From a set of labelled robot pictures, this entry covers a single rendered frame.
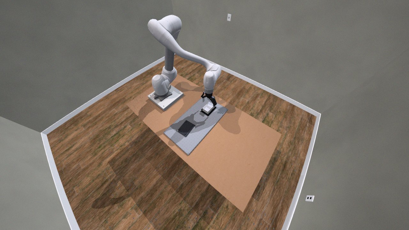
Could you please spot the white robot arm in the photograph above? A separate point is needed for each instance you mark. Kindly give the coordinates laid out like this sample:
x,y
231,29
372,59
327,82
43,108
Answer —
x,y
166,31

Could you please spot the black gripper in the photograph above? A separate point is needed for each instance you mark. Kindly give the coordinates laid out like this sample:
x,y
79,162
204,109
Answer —
x,y
210,97

